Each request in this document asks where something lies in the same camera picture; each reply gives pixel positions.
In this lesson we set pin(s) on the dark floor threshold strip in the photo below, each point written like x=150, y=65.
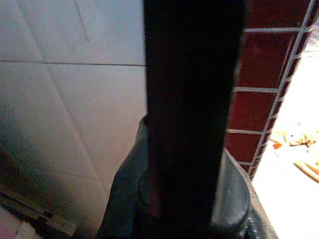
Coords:
x=35, y=214

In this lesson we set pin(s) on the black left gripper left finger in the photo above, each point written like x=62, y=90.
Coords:
x=124, y=196

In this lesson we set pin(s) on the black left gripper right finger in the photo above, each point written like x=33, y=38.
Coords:
x=236, y=199

